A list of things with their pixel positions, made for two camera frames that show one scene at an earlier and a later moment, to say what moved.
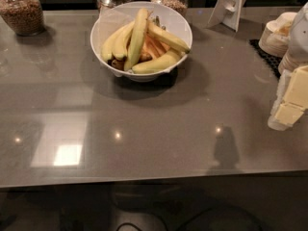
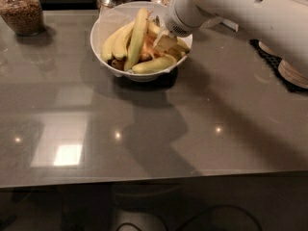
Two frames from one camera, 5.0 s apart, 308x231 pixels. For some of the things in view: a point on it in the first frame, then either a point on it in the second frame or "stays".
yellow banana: (165, 36) stays
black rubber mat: (271, 62) stays
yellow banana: (157, 64) stays
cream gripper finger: (289, 114) → (178, 51)
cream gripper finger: (296, 91) → (166, 42)
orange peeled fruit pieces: (152, 48) stays
